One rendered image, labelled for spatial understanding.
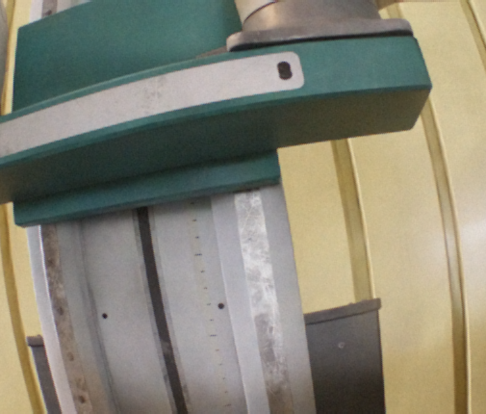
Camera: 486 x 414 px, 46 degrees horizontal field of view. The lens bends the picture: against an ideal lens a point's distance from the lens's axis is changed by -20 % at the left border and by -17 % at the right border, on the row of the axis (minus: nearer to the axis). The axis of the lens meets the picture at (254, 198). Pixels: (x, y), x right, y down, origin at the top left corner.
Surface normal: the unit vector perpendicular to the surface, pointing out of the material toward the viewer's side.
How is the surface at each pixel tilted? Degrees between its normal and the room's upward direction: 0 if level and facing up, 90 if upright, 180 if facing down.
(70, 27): 90
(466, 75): 90
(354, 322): 90
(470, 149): 90
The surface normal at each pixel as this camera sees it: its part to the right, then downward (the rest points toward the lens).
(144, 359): -0.07, -0.17
